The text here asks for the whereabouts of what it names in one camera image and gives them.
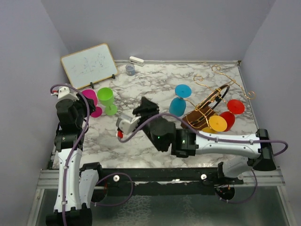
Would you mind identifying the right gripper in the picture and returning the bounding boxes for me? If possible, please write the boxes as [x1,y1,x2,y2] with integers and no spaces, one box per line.
[131,98,164,153]

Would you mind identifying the magenta wine glass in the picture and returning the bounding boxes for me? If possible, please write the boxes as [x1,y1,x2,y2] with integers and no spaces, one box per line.
[82,89,103,118]

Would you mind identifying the green wine glass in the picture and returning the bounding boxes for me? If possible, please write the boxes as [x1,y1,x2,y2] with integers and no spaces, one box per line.
[97,88,118,116]

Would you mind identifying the blue wine glass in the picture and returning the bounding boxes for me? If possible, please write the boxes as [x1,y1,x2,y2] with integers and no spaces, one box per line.
[169,84,192,117]

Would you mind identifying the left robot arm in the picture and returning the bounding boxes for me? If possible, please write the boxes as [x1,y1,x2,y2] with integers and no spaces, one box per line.
[46,97,104,226]

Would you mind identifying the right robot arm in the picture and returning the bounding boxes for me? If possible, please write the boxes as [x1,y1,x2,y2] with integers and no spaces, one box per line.
[133,97,277,184]

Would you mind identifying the yellow wine glass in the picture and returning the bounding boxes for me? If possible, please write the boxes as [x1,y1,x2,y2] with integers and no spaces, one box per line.
[201,115,228,134]

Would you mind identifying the red wine glass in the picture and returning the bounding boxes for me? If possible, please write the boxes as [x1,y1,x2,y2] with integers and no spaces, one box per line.
[220,99,245,132]

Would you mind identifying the white whiteboard eraser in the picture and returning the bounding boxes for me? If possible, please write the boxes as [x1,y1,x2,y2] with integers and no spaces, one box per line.
[129,56,144,66]

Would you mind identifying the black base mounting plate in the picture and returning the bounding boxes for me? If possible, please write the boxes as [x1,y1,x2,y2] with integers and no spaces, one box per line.
[77,162,245,196]

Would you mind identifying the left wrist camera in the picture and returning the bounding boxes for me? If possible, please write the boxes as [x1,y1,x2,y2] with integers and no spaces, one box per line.
[51,86,79,101]

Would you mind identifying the small whiteboard with wooden frame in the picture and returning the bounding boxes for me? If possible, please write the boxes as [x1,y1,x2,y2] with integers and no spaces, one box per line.
[60,43,119,89]

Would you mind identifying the gold wire wine glass rack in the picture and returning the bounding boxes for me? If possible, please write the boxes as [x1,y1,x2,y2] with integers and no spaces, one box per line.
[183,65,256,131]

